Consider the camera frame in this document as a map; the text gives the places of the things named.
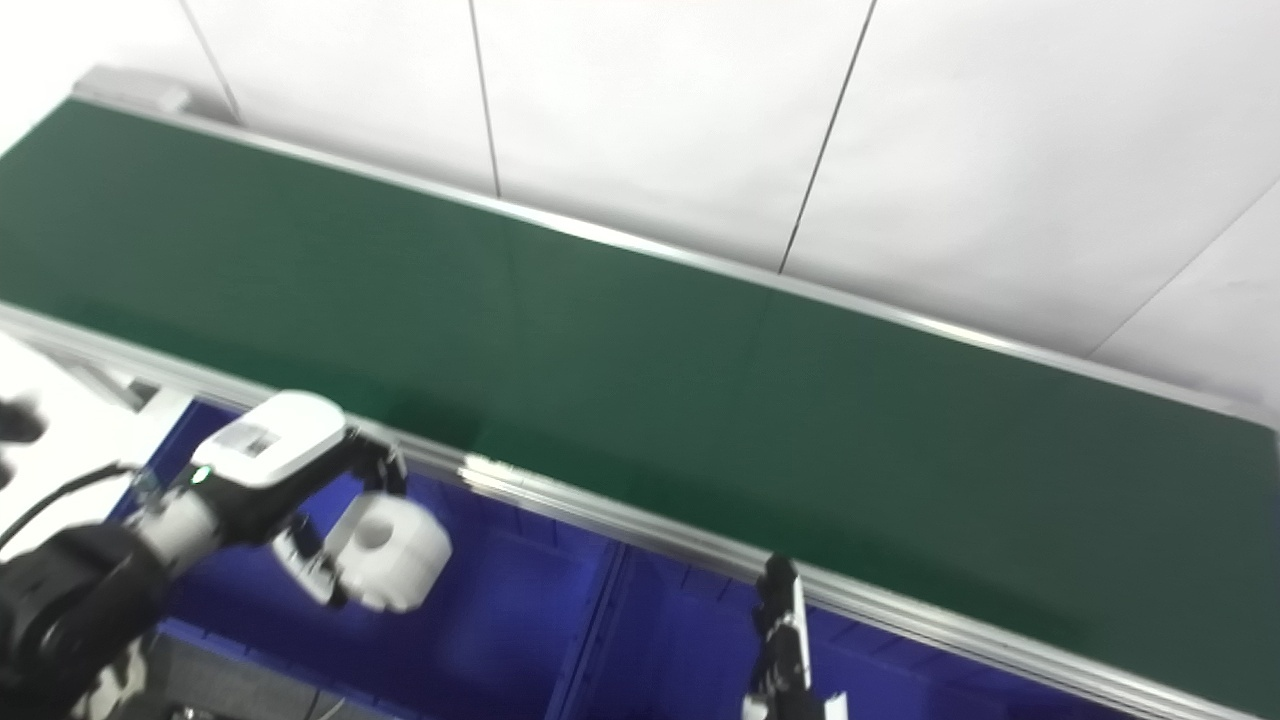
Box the grey conveyor support leg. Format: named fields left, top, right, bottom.
left=55, top=355, right=163, bottom=413

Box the green conveyor belt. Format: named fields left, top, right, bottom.
left=0, top=65, right=1280, bottom=720
left=0, top=98, right=1280, bottom=716

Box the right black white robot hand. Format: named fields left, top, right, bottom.
left=742, top=554, right=851, bottom=720

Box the white round plastic part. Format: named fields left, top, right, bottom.
left=335, top=492, right=453, bottom=614

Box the blue plastic bin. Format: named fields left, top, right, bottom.
left=560, top=545, right=1131, bottom=720
left=105, top=395, right=629, bottom=720

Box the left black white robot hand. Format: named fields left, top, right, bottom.
left=135, top=390, right=409, bottom=608

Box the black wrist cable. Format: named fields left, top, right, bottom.
left=0, top=461, right=139, bottom=551

